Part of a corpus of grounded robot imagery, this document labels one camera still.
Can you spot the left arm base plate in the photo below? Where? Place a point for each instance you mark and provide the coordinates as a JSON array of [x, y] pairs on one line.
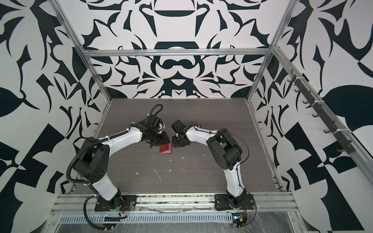
[[123, 203]]

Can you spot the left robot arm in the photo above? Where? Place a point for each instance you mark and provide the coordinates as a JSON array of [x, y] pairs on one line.
[[90, 164]]

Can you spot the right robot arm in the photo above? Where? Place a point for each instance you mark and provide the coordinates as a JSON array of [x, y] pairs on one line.
[[223, 147]]

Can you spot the small circuit board left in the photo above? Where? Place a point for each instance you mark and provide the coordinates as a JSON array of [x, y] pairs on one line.
[[115, 218]]

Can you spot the wall hook rack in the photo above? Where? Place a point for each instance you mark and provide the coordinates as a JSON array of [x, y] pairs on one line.
[[322, 111]]

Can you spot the small circuit board right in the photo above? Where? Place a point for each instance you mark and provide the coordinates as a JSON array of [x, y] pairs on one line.
[[239, 219]]

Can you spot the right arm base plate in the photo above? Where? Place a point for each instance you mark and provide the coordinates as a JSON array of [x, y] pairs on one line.
[[228, 202]]

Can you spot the small circuit board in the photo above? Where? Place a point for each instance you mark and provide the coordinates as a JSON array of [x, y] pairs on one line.
[[115, 218], [239, 219]]

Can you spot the red leather card holder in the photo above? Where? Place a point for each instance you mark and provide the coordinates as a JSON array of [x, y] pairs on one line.
[[166, 149]]

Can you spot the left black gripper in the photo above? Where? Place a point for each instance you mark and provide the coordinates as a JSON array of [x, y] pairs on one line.
[[164, 140]]

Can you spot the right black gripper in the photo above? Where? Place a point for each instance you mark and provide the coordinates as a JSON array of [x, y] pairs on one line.
[[175, 143]]

